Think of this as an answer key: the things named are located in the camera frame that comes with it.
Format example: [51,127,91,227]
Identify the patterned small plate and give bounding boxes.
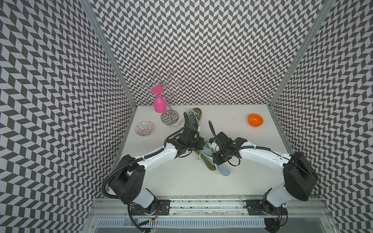
[135,122,153,136]

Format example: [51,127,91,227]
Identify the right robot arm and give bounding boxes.
[209,132,318,215]

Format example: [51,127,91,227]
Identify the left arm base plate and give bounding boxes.
[129,199,171,216]

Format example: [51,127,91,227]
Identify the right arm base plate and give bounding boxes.
[243,200,288,217]

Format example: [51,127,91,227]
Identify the aluminium mounting rail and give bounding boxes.
[88,196,331,218]

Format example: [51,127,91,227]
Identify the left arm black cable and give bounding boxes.
[126,203,155,233]

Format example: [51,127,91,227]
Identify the orange bowl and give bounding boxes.
[247,114,264,127]

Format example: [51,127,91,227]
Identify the pink plastic wine glass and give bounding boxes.
[151,86,167,114]

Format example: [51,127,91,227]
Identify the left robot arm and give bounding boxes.
[101,123,204,214]

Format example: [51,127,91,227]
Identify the olive green shoe with laces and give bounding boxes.
[186,108,202,125]

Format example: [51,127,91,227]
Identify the wire glass rack stand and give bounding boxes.
[143,71,179,125]

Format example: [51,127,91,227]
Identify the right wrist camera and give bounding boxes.
[210,141,220,153]

